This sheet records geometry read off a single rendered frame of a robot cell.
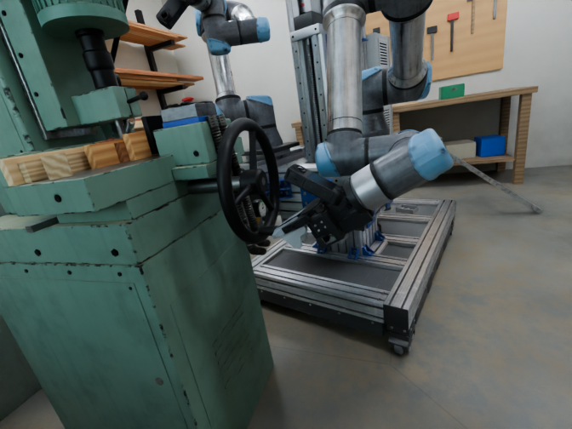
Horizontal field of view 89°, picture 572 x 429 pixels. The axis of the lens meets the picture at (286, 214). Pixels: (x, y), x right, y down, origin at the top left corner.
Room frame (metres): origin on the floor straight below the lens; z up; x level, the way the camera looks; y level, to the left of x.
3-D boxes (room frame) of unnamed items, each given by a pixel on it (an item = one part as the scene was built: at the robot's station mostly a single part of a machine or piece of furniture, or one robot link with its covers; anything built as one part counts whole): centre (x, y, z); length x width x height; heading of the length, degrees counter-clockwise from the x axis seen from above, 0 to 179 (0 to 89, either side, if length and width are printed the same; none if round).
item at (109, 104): (0.81, 0.40, 1.03); 0.14 x 0.07 x 0.09; 69
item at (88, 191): (0.79, 0.27, 0.87); 0.61 x 0.30 x 0.06; 159
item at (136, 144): (0.79, 0.31, 0.93); 0.16 x 0.02 x 0.06; 159
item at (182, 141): (0.76, 0.19, 0.91); 0.15 x 0.14 x 0.09; 159
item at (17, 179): (0.84, 0.39, 0.92); 0.60 x 0.02 x 0.05; 159
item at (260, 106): (1.43, 0.04, 0.98); 0.13 x 0.12 x 0.14; 97
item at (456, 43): (3.54, -1.48, 1.50); 2.00 x 0.04 x 0.90; 67
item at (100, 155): (0.78, 0.35, 0.93); 0.26 x 0.02 x 0.05; 159
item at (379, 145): (0.58, -0.24, 0.84); 0.11 x 0.11 x 0.08; 66
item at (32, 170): (0.87, 0.35, 0.92); 0.64 x 0.02 x 0.04; 159
